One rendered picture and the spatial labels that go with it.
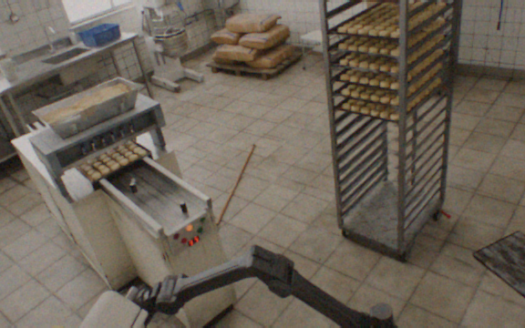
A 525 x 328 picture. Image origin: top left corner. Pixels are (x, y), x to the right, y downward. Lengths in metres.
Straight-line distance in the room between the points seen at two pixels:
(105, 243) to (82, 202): 0.34
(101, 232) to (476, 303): 2.28
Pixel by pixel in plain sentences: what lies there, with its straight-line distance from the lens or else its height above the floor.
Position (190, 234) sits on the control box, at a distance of 2.36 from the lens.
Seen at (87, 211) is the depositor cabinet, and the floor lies 0.74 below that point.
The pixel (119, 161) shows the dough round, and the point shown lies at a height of 0.91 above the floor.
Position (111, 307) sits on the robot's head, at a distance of 1.38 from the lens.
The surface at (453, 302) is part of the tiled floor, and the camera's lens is 2.95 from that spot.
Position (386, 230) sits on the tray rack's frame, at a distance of 3.13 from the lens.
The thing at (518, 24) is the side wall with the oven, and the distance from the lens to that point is 5.48.
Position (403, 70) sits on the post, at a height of 1.36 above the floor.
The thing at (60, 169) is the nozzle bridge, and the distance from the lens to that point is 2.72.
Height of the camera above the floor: 2.24
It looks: 32 degrees down
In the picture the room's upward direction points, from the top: 10 degrees counter-clockwise
